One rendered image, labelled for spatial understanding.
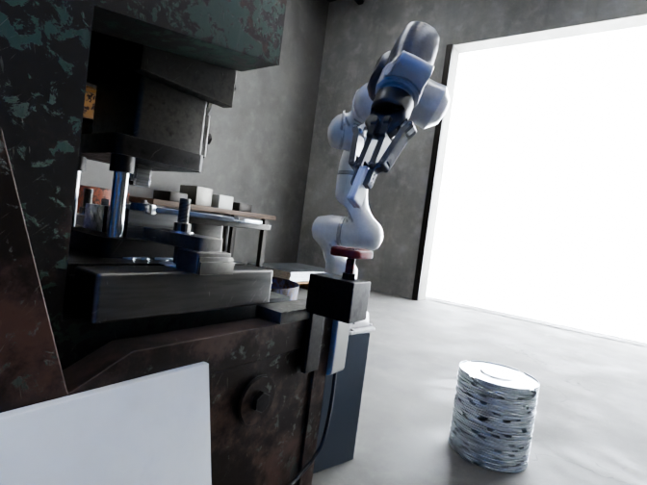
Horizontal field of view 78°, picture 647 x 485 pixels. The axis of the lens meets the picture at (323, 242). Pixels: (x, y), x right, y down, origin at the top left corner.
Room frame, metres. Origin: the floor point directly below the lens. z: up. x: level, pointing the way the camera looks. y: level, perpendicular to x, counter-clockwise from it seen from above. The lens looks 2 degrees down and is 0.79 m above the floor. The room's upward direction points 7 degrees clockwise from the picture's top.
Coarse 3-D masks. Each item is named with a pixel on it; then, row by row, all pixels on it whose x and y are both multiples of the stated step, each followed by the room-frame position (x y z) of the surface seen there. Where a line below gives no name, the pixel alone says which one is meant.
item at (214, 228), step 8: (192, 224) 0.76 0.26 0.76; (200, 224) 0.77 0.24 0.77; (208, 224) 0.79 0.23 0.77; (216, 224) 0.78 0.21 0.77; (224, 224) 0.80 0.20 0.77; (232, 224) 0.81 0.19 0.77; (240, 224) 0.83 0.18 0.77; (248, 224) 0.85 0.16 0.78; (256, 224) 0.87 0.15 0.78; (264, 224) 0.89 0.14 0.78; (200, 232) 0.77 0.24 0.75; (208, 232) 0.79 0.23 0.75; (216, 232) 0.80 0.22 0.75
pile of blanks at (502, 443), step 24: (456, 384) 1.57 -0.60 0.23; (480, 384) 1.44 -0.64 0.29; (456, 408) 1.53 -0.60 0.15; (480, 408) 1.43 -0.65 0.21; (504, 408) 1.40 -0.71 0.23; (528, 408) 1.41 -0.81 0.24; (456, 432) 1.50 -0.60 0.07; (480, 432) 1.44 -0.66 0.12; (504, 432) 1.39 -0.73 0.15; (528, 432) 1.42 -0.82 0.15; (480, 456) 1.41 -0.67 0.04; (504, 456) 1.39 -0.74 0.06; (528, 456) 1.44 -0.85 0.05
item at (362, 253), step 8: (336, 248) 0.68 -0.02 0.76; (344, 248) 0.67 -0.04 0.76; (352, 248) 0.68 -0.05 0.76; (360, 248) 0.72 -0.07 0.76; (344, 256) 0.67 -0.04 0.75; (352, 256) 0.66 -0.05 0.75; (360, 256) 0.67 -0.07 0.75; (368, 256) 0.69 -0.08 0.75; (352, 264) 0.70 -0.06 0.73; (352, 272) 0.70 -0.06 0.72
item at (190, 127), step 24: (120, 48) 0.67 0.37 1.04; (120, 72) 0.66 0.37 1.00; (96, 96) 0.71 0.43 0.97; (120, 96) 0.66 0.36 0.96; (144, 96) 0.63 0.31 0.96; (168, 96) 0.67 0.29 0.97; (192, 96) 0.70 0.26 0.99; (96, 120) 0.70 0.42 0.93; (120, 120) 0.65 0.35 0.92; (144, 120) 0.64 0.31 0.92; (168, 120) 0.67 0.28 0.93; (192, 120) 0.71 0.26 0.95; (168, 144) 0.67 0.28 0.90; (192, 144) 0.71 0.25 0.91
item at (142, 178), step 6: (138, 168) 0.69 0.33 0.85; (144, 168) 0.70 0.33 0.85; (150, 168) 0.71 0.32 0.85; (138, 174) 0.69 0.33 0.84; (144, 174) 0.70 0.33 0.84; (150, 174) 0.72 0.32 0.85; (138, 180) 0.69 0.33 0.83; (144, 180) 0.70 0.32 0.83; (138, 186) 0.72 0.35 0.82; (144, 186) 0.70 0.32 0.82
